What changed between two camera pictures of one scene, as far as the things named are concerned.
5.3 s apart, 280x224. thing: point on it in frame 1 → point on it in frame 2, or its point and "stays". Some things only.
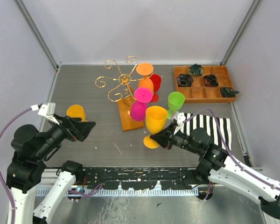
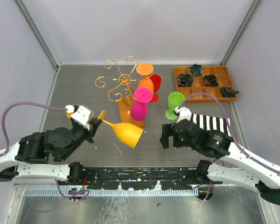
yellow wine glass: [156, 118] → [129, 134]
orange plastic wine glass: [145, 69] stays
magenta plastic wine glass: [139, 108] stays
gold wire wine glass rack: [126, 93] stays
